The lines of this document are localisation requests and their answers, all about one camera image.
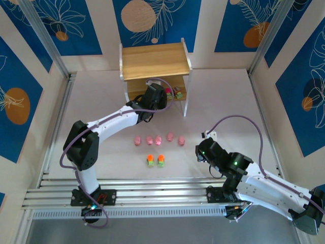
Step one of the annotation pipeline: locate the right arm base electronics board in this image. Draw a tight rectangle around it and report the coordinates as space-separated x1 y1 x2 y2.
224 204 253 222

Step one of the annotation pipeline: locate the left arm base electronics board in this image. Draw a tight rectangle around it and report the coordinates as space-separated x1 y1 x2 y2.
80 203 104 224

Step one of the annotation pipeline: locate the wooden shelf with white legs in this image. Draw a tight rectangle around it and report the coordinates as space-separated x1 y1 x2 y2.
118 38 193 117

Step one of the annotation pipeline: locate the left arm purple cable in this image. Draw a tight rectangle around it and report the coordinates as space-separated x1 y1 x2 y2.
59 78 176 228

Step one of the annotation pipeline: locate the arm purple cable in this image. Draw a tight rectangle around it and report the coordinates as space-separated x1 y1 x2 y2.
59 78 176 228
205 115 325 224

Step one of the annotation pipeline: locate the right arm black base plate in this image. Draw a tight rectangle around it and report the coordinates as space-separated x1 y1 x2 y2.
206 186 244 204

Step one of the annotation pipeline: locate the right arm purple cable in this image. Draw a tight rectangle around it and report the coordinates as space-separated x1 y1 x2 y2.
205 115 325 224

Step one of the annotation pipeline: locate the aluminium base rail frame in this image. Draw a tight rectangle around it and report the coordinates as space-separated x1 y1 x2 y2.
21 177 302 211

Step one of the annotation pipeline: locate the right aluminium side rail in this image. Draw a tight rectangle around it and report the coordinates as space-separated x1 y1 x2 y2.
247 70 286 184

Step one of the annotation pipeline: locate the aluminium side rail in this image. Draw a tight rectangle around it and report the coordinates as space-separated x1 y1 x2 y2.
247 70 286 184
35 72 77 189

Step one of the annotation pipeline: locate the white slotted cable duct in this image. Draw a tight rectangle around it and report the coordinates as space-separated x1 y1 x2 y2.
31 205 228 220

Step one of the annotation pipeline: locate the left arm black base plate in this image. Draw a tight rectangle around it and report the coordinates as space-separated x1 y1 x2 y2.
71 189 117 206

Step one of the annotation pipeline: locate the left aluminium side rail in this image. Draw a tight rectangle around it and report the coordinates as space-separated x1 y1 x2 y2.
35 72 77 189

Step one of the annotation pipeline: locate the left aluminium upright post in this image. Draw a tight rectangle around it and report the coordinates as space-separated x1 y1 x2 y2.
19 0 71 78

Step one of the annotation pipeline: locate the aluminium upright post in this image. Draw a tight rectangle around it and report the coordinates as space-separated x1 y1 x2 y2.
19 0 71 78
248 0 290 77

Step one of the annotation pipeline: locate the right aluminium upright post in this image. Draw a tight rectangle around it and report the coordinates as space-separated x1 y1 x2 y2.
248 0 290 77

